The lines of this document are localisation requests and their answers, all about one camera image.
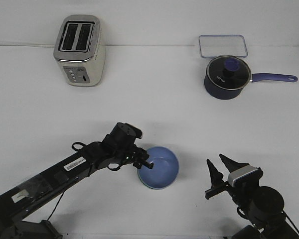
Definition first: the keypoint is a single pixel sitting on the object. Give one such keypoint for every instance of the green bowl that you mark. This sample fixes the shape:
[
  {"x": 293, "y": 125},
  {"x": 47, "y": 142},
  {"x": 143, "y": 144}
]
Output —
[{"x": 156, "y": 181}]

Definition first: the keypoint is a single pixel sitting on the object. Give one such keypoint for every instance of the blue saucepan with handle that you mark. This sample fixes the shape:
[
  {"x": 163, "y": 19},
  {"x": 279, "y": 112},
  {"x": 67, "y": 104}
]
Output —
[{"x": 223, "y": 94}]

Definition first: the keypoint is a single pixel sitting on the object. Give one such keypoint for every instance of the glass pot lid blue knob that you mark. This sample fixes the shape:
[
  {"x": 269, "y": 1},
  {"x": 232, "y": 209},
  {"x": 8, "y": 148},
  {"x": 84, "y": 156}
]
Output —
[{"x": 228, "y": 72}]

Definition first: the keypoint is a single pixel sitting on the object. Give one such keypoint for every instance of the cream and steel toaster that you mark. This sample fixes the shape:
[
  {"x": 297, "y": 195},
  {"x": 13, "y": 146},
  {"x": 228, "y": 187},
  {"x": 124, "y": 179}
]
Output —
[{"x": 80, "y": 50}]

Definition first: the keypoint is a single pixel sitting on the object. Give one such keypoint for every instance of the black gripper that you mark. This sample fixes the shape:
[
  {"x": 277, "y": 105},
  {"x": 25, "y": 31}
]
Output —
[
  {"x": 218, "y": 185},
  {"x": 120, "y": 148}
]

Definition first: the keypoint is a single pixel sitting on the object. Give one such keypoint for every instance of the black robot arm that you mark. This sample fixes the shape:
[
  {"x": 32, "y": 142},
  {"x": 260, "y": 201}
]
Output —
[
  {"x": 29, "y": 196},
  {"x": 262, "y": 206}
]

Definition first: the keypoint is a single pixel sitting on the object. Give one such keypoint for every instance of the clear blue-rimmed container lid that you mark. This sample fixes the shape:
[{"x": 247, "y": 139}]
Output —
[{"x": 211, "y": 46}]

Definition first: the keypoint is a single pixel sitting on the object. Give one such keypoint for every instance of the blue bowl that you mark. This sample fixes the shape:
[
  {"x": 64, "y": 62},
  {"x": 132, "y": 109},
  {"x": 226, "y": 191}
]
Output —
[{"x": 164, "y": 160}]

